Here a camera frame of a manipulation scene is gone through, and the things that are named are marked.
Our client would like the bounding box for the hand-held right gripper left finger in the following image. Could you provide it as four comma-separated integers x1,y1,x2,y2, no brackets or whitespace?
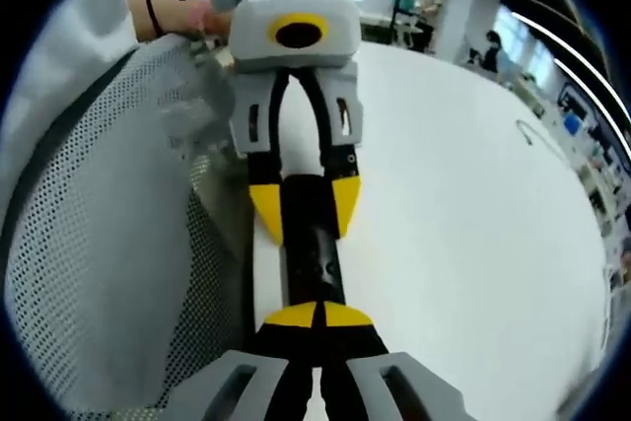
166,300,325,421

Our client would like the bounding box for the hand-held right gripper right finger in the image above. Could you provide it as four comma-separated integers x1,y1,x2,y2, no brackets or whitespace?
319,301,478,421

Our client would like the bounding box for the black remote control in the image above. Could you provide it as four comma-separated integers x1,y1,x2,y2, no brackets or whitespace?
279,173,347,308

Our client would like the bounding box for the person's left hand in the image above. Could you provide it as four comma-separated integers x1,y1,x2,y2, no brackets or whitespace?
189,0,233,38

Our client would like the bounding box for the white mesh laundry bag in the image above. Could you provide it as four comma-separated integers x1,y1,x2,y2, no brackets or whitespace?
0,35,258,421

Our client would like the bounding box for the blue box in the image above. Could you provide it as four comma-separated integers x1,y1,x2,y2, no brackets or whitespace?
563,111,587,137

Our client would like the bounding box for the person's white shirt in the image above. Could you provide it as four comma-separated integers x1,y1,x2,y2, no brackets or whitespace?
0,0,152,161

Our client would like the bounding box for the loose dark table cable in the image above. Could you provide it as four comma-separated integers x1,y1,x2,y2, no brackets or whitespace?
515,118,559,157

